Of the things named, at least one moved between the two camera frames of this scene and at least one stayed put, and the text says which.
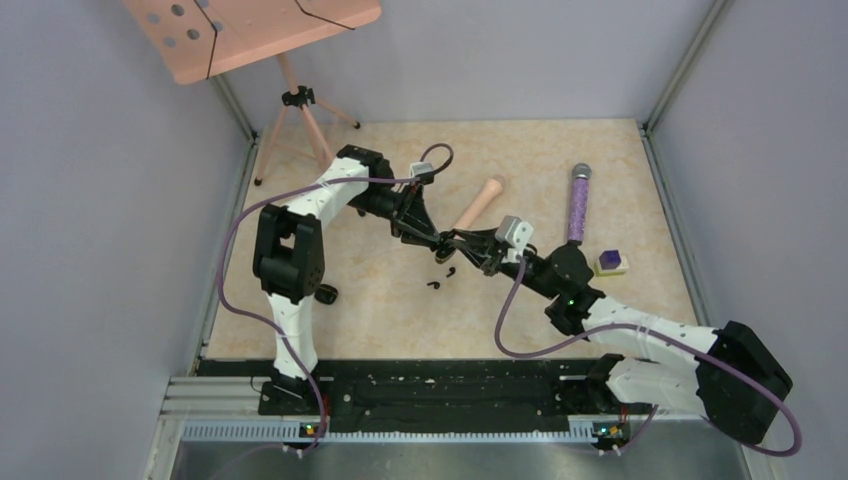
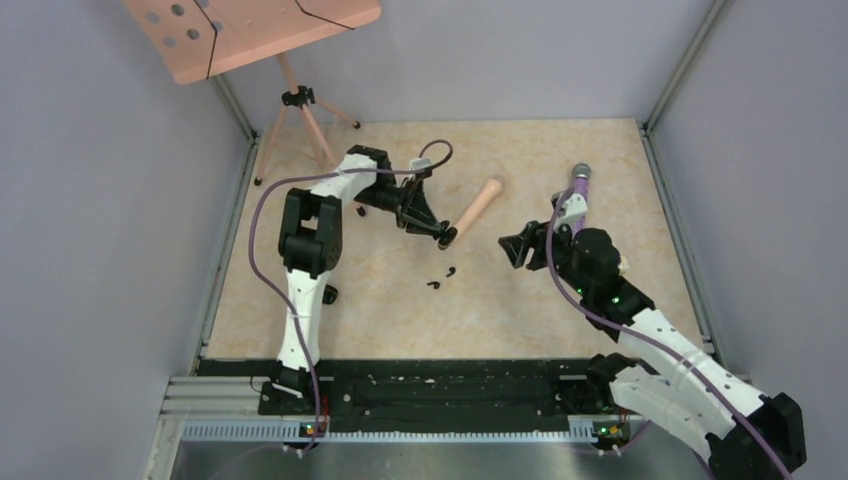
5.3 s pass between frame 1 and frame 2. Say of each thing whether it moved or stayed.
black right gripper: moved
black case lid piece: stayed
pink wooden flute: stayed
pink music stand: stayed
